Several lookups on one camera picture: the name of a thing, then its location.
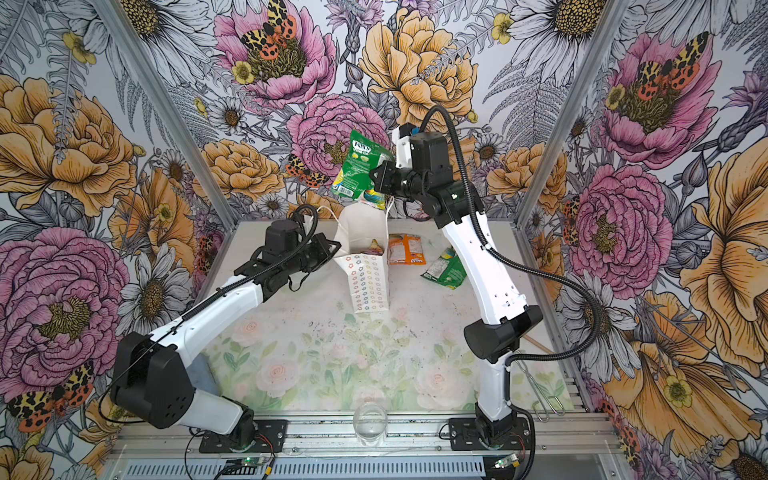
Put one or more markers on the clear glass cup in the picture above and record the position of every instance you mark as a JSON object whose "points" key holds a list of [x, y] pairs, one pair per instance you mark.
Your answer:
{"points": [[370, 422]]}

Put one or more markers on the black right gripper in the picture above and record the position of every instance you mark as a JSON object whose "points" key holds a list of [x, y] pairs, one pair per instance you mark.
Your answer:
{"points": [[385, 184]]}

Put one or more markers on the wooden mallet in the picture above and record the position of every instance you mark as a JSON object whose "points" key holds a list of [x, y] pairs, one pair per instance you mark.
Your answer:
{"points": [[542, 347]]}

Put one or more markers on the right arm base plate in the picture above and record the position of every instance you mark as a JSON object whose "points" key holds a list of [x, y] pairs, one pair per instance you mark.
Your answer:
{"points": [[477, 434]]}

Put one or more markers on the white printed paper bag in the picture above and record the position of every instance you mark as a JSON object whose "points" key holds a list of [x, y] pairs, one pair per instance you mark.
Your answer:
{"points": [[367, 275]]}

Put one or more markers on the grey blue cloth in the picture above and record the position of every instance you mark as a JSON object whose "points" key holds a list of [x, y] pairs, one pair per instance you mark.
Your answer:
{"points": [[201, 376]]}

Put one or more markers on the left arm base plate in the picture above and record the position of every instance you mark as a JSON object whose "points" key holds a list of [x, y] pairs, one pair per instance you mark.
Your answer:
{"points": [[260, 436]]}

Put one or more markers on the yellow red Fox's packet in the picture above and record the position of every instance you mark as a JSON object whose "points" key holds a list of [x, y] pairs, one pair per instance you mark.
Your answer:
{"points": [[374, 249]]}

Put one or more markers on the orange snack packet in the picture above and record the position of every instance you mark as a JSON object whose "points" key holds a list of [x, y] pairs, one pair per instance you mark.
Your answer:
{"points": [[405, 249]]}

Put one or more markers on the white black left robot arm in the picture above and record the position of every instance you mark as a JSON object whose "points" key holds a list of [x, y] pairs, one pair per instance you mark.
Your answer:
{"points": [[151, 379]]}

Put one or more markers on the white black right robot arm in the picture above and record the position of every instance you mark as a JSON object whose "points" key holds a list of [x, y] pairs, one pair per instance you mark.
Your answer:
{"points": [[505, 315]]}

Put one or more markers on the green Fox's candy packet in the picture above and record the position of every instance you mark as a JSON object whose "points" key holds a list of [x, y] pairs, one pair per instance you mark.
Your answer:
{"points": [[353, 179]]}

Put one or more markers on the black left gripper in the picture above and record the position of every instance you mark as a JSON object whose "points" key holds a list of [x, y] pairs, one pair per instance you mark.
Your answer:
{"points": [[321, 242]]}

